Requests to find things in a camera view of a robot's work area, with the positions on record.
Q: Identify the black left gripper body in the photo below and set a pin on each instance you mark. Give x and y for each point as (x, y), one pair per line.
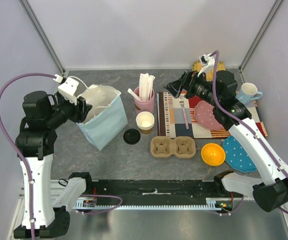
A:
(72, 112)

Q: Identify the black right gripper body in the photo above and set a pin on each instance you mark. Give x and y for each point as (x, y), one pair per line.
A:
(187, 82)

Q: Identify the pink polka dot plate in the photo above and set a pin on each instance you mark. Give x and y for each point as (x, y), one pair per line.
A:
(203, 113)

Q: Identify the light blue paper bag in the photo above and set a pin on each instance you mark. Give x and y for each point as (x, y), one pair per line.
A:
(107, 116)

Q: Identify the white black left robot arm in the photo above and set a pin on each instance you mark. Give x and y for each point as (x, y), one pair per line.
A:
(44, 113)

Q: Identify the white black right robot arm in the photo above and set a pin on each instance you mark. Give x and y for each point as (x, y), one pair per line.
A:
(270, 191)

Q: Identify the yellow woven bamboo tray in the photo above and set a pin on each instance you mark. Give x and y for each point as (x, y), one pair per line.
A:
(197, 66)

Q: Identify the colourful patchwork placemat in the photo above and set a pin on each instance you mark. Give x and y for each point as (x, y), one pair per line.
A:
(171, 121)

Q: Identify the white wrapped straws bundle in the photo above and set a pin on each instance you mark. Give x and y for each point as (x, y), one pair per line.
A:
(145, 86)

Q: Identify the pink tin straw holder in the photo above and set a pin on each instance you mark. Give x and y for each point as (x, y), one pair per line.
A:
(145, 106)

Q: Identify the light blue mug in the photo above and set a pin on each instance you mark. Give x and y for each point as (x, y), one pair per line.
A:
(248, 92)

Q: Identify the brown paper cup stack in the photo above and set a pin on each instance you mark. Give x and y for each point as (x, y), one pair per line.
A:
(145, 122)

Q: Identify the black cup lid stack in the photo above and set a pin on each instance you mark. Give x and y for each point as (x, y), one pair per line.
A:
(131, 136)

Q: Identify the brown cardboard cup carrier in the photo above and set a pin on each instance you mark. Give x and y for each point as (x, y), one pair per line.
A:
(182, 147)

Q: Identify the orange plastic bowl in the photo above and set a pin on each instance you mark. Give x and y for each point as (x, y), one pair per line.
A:
(213, 154)

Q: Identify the blue polka dot plate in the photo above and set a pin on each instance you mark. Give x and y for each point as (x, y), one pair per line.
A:
(236, 156)

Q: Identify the pink handled fork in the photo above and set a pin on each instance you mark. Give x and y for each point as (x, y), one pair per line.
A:
(181, 102)

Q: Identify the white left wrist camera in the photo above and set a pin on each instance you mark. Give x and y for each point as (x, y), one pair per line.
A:
(67, 88)

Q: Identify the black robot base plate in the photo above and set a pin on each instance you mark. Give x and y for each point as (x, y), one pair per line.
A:
(159, 192)

